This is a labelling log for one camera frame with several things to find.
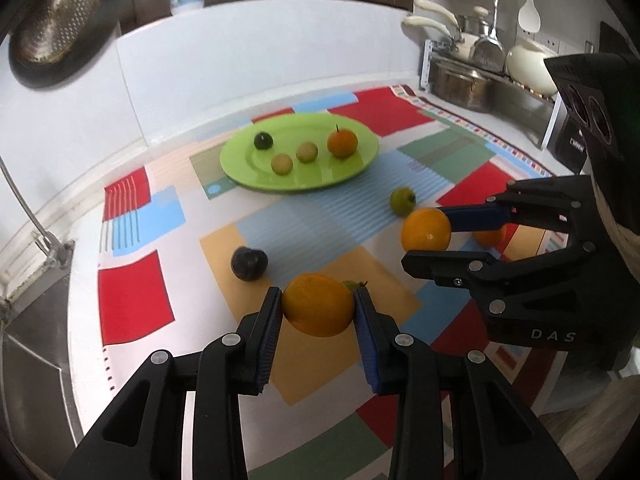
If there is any cream ceramic pot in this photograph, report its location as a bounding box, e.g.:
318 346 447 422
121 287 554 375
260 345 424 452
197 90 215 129
506 38 558 98

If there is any tan round fruit front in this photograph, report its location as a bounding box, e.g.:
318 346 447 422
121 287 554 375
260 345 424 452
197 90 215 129
270 154 293 176

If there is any cream pan handle upper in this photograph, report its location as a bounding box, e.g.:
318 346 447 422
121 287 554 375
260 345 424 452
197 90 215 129
414 0 459 27

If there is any dish rack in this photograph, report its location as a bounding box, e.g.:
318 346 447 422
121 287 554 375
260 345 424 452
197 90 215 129
420 39 554 148

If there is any green tomato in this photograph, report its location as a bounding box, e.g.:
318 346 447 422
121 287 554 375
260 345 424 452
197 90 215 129
343 281 368 292

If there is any dark plum back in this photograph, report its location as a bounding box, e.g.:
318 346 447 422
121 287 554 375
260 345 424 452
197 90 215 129
253 131 273 151

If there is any green plate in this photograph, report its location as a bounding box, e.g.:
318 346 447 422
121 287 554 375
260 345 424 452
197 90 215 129
220 112 378 192

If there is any dark plum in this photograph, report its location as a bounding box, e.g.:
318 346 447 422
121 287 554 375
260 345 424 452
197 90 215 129
230 246 269 282
253 131 273 151

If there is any white rice paddle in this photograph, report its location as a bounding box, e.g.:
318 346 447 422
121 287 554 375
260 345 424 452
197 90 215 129
518 0 541 34

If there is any dark plum front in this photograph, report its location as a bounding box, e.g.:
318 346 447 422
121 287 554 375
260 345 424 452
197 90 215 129
230 246 269 282

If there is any steel pot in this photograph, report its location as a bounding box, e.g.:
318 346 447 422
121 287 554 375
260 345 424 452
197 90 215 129
432 60 495 113

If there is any thin gooseneck faucet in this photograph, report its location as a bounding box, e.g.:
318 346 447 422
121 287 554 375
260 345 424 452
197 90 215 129
0 157 72 269

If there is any tan round fruit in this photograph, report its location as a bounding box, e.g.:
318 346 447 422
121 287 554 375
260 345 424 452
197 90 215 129
296 142 318 164
270 154 293 176

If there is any steel scoop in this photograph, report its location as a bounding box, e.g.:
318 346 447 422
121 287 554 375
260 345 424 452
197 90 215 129
470 0 506 73

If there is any colourful patchwork mat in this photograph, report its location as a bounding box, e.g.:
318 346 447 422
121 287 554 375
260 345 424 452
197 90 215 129
98 86 564 479

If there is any orange with stem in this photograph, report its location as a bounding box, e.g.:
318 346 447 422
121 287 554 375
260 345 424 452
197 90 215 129
326 126 359 159

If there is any brass strainer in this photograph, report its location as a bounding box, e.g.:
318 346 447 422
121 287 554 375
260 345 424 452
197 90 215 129
11 0 101 65

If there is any cream pan handle lower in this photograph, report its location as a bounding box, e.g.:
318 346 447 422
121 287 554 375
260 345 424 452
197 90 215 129
402 15 454 40

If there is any green fruit back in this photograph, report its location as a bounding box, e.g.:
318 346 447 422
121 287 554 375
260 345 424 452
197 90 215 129
390 188 416 218

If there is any cream pan handle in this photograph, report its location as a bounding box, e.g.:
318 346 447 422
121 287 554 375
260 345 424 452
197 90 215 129
414 0 459 27
402 15 454 40

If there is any steel sink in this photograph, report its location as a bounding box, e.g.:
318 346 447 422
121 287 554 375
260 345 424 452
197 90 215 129
1 269 82 479

